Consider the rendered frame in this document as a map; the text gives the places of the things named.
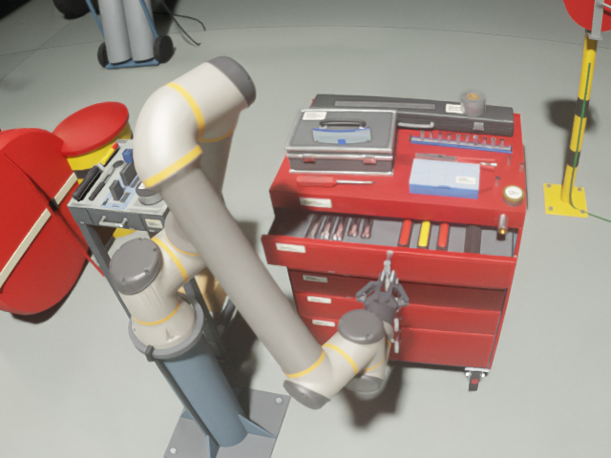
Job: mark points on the yellow black striped post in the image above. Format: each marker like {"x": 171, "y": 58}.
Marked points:
{"x": 580, "y": 119}

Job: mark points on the yellow drum red lid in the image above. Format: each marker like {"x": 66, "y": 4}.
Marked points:
{"x": 93, "y": 129}

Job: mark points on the grey gas cylinder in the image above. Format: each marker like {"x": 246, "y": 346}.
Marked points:
{"x": 114, "y": 28}
{"x": 141, "y": 28}

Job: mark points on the red pliers set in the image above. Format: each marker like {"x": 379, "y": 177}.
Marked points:
{"x": 341, "y": 228}

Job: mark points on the red drawer with tool insert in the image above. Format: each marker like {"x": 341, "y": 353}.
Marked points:
{"x": 334, "y": 253}

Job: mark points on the grey brass lock cylinder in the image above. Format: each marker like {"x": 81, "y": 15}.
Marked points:
{"x": 502, "y": 224}

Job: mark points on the red round sign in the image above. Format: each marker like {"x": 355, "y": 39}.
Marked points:
{"x": 584, "y": 14}

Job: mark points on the blue block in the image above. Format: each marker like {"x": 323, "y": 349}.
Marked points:
{"x": 128, "y": 155}

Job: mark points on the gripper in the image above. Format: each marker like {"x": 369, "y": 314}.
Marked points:
{"x": 382, "y": 307}

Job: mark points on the red service cart body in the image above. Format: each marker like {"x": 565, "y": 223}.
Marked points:
{"x": 401, "y": 183}

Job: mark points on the long black case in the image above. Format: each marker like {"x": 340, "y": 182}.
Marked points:
{"x": 420, "y": 107}

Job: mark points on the blue parts box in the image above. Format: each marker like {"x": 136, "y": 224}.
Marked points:
{"x": 444, "y": 179}

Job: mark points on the large red rounded housing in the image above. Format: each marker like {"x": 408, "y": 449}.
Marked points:
{"x": 33, "y": 224}

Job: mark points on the blue gas cylinder trolley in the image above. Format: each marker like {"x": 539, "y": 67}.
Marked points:
{"x": 162, "y": 47}

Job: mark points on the red drawer with label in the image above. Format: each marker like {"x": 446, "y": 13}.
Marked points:
{"x": 444, "y": 317}
{"x": 406, "y": 204}
{"x": 429, "y": 288}
{"x": 444, "y": 346}

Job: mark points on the round brass gauge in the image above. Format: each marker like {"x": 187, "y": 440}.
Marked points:
{"x": 513, "y": 195}

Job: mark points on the red socket rail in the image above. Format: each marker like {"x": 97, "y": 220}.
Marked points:
{"x": 460, "y": 141}

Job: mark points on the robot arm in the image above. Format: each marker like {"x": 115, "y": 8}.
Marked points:
{"x": 224, "y": 248}

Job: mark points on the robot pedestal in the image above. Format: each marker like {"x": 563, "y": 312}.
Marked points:
{"x": 200, "y": 391}

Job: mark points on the grey tape roll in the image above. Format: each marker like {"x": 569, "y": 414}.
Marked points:
{"x": 472, "y": 102}

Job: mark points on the black block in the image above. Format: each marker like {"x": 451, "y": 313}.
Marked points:
{"x": 117, "y": 190}
{"x": 128, "y": 172}

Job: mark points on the black cart caster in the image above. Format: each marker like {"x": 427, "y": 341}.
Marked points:
{"x": 476, "y": 379}

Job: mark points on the long black tool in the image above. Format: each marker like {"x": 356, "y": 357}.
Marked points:
{"x": 88, "y": 183}

